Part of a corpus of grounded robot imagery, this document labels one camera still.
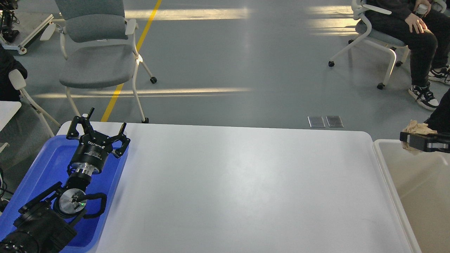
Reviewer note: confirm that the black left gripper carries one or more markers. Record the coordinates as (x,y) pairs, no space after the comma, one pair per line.
(92,154)

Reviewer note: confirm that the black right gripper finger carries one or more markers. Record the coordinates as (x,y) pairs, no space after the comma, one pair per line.
(422,134)
(429,143)

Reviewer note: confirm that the beige paper ball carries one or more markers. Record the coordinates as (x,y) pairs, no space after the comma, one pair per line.
(416,128)

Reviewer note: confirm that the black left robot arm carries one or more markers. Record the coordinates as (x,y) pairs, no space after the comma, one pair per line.
(65,196)

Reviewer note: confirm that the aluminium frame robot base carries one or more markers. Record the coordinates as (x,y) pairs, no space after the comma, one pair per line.
(19,29)

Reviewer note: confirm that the standing person in black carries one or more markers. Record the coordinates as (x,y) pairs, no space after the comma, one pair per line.
(439,120)

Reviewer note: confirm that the beige plastic bin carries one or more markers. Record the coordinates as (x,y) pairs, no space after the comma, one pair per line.
(419,184)

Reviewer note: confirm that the blue plastic tray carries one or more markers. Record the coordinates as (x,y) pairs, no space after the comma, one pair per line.
(49,168)

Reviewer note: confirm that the metal floor plate right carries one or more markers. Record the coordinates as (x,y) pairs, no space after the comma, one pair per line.
(334,121)

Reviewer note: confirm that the metal floor plate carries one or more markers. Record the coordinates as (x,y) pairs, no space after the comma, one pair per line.
(316,122)
(334,121)

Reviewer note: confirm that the metal floor plate left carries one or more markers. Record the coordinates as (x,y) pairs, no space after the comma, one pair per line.
(316,122)

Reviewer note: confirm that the grey office chair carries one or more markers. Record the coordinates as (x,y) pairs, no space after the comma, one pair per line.
(101,66)

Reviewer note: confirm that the white chair at left edge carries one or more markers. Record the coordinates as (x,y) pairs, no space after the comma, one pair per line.
(19,83)

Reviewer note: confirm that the seated person in black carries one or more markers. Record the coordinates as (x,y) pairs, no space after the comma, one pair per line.
(426,33)

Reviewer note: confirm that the white chair with blue seat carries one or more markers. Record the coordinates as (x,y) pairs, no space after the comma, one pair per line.
(397,50)

